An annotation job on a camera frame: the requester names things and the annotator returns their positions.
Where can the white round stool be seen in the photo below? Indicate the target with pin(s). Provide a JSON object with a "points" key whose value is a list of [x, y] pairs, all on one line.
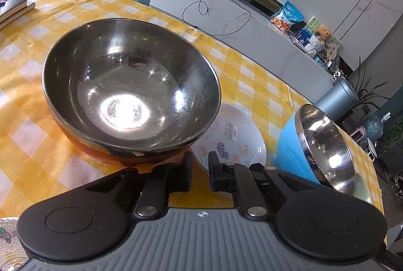
{"points": [[371, 150]]}

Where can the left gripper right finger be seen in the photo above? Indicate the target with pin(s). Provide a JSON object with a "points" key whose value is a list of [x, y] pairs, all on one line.
{"points": [[237, 180]]}

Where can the blue snack bag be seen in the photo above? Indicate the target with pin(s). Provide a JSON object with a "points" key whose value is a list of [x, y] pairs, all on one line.
{"points": [[286, 17]]}

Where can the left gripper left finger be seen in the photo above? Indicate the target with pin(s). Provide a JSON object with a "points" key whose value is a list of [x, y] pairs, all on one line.
{"points": [[162, 181]]}

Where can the blue water jug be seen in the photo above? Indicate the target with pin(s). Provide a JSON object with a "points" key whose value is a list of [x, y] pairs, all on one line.
{"points": [[374, 126]]}

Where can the small white sticker plate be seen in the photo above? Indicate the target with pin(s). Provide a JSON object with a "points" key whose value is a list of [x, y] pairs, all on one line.
{"points": [[235, 138]]}

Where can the pink small stand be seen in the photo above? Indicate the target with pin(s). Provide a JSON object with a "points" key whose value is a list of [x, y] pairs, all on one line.
{"points": [[359, 135]]}

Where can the grey metal trash can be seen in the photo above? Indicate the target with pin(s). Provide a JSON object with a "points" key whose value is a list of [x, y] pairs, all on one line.
{"points": [[340, 99]]}

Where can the brown teddy bear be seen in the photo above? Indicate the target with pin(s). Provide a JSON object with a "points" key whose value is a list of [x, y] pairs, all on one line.
{"points": [[323, 33]]}

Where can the tall leafy plant right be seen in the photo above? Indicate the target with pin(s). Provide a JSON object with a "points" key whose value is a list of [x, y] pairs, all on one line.
{"points": [[364, 93]]}

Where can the clear glass beaded plate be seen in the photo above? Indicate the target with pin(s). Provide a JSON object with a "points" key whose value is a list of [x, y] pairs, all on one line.
{"points": [[13, 255]]}

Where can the blue steel bowl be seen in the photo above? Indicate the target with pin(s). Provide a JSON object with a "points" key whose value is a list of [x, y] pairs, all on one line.
{"points": [[311, 146]]}

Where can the white tv cabinet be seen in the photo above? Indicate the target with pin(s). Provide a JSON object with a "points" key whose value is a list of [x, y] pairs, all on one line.
{"points": [[239, 26]]}

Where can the black notebook with pen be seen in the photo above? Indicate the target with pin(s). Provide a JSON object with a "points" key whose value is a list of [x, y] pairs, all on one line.
{"points": [[13, 9]]}

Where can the yellow checkered tablecloth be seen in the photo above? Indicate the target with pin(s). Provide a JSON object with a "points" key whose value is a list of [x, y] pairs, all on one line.
{"points": [[37, 159]]}

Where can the orange steel bowl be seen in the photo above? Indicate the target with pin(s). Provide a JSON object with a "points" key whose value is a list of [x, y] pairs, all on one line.
{"points": [[128, 91]]}

